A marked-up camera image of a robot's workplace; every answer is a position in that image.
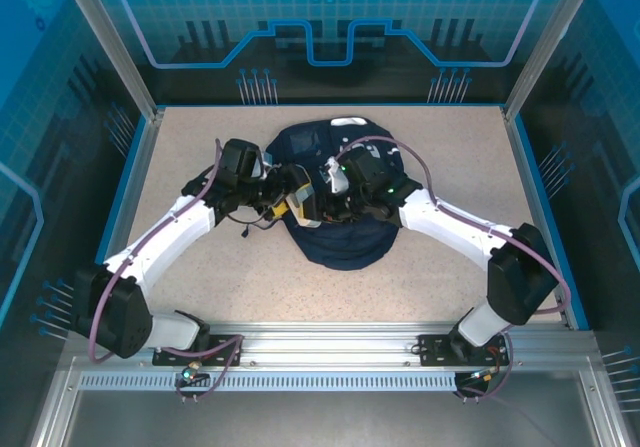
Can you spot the small connector board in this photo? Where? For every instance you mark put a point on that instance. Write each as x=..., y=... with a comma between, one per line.
x=190, y=373
x=482, y=376

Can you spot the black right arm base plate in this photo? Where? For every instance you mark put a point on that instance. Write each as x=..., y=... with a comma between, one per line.
x=430, y=352

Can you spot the aluminium mounting rail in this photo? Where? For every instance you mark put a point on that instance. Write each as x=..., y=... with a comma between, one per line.
x=330, y=347

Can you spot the aluminium frame post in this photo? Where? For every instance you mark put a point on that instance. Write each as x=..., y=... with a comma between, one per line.
x=115, y=42
x=544, y=42

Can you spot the blue table edge strip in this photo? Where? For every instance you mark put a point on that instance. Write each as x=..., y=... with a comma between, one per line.
x=116, y=217
x=547, y=217

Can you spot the navy blue student backpack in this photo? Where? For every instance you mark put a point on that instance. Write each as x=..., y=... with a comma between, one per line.
x=340, y=247

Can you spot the grey and black pencil case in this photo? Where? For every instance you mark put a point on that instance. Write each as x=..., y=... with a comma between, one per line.
x=305, y=207

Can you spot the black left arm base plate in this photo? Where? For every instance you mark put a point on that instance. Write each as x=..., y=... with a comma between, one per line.
x=225, y=354

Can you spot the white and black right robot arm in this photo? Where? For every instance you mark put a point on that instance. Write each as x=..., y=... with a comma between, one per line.
x=450, y=222

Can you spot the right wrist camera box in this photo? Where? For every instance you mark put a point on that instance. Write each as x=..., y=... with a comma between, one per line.
x=365, y=164

